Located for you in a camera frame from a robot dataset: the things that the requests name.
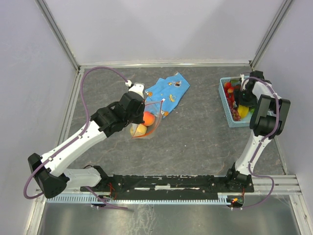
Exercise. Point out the light blue cable duct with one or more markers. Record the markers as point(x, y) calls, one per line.
point(87, 198)

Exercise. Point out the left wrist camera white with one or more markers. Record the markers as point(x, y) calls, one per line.
point(135, 87)

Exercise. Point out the orange peach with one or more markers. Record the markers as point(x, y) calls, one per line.
point(148, 118)

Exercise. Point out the yellow banana toy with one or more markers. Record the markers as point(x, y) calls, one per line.
point(243, 111)

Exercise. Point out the red berry cluster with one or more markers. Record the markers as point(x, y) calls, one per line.
point(229, 92)

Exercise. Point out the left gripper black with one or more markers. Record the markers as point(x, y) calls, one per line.
point(140, 119)

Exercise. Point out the blue cartoon print cloth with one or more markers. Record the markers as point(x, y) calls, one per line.
point(170, 90)

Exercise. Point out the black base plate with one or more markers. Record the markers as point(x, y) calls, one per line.
point(172, 187)

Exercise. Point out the aluminium frame rail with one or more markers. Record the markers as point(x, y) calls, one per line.
point(169, 63)

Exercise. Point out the blue plastic basket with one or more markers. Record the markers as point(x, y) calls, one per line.
point(244, 122)

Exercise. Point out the yellow lemon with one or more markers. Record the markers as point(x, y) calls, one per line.
point(137, 130)

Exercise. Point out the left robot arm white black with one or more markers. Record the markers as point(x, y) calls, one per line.
point(51, 171)

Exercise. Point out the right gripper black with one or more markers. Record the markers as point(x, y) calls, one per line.
point(252, 103)

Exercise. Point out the clear zip bag orange zipper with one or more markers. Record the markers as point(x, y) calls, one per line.
point(155, 107)

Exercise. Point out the green grapes bunch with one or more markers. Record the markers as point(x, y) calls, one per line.
point(235, 113)

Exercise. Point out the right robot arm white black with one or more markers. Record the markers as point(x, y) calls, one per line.
point(267, 121)

